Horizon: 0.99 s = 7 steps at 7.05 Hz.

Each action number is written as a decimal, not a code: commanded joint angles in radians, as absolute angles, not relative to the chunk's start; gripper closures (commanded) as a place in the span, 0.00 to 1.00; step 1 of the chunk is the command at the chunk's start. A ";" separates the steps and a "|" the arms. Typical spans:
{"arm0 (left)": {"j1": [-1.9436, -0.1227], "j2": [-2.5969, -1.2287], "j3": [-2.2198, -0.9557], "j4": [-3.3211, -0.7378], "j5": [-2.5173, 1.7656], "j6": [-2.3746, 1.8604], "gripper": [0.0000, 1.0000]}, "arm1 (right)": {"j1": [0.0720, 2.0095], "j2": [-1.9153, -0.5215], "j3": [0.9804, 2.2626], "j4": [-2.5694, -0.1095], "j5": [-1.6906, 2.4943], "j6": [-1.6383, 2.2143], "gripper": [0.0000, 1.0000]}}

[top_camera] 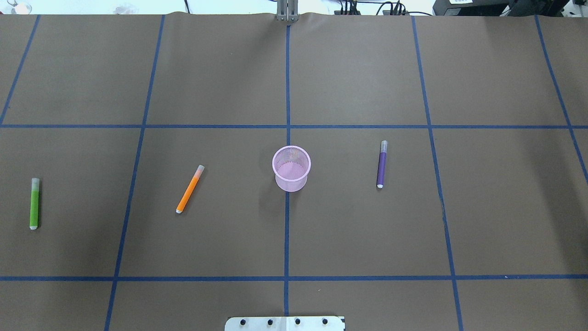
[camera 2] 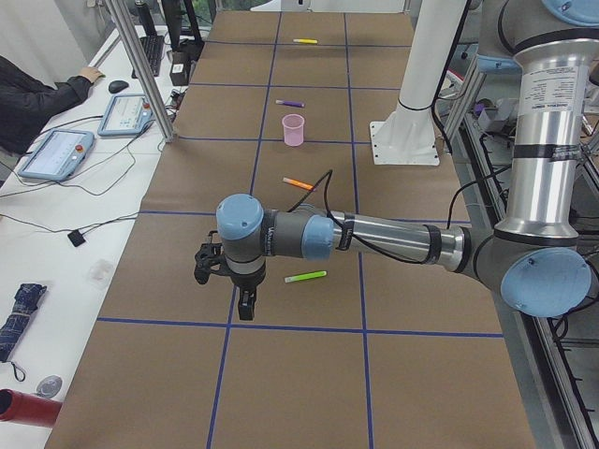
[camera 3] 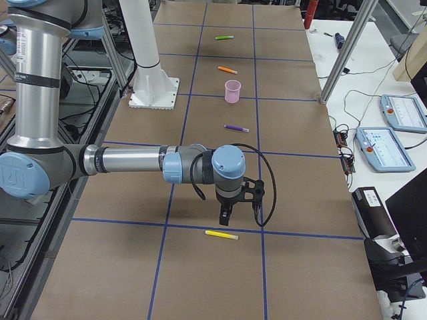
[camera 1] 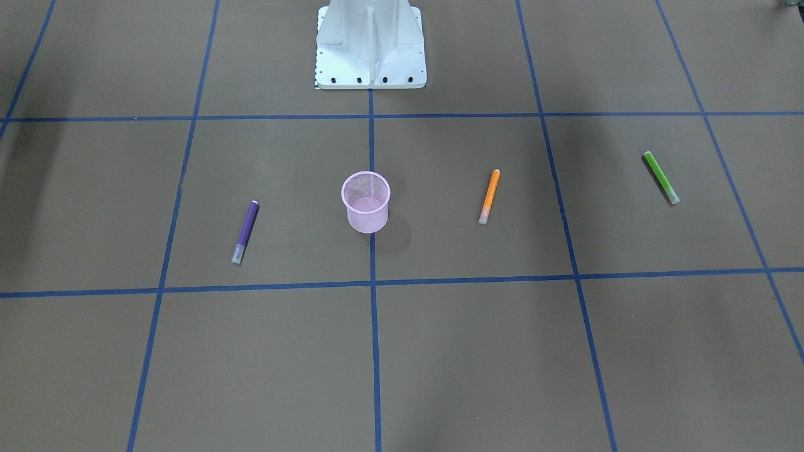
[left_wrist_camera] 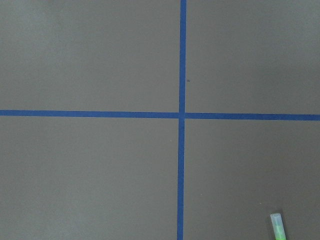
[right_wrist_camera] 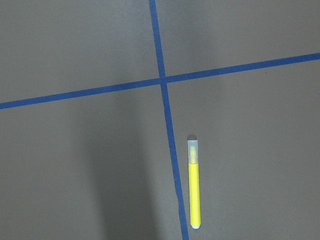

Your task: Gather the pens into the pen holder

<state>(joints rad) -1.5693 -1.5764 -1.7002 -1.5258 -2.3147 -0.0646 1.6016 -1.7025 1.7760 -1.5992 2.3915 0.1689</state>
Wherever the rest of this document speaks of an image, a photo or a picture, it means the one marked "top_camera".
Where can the aluminium frame post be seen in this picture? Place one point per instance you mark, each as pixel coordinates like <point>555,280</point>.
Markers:
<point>287,10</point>

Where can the purple highlighter pen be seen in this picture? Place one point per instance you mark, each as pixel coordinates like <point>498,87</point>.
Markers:
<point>382,164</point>

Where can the metal mounting plate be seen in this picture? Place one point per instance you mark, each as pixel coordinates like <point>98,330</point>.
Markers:
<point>286,323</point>

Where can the orange highlighter pen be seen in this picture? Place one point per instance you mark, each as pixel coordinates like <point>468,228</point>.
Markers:
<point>189,190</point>

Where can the green highlighter pen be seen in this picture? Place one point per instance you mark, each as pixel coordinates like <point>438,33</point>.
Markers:
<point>34,204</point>

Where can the pink mesh pen holder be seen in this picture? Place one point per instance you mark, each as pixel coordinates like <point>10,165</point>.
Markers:
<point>291,166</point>

